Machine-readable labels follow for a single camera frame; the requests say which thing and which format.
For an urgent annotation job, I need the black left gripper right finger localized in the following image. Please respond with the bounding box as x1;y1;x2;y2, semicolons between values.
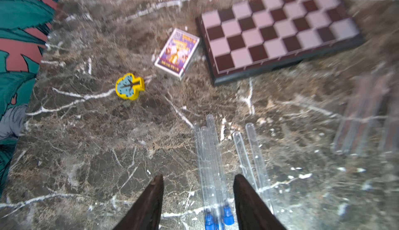
233;174;286;230

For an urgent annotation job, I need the brown checkered chess board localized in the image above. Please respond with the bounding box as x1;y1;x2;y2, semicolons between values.
196;0;365;86

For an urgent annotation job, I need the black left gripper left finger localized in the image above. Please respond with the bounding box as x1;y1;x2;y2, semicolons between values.
113;175;164;230

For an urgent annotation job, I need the clear test tube blue stopper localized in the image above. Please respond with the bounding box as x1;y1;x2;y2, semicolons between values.
352;73;392;156
331;74;374;155
245;123;275;215
193;122;219;230
233;131;258;191
206;114;235;226

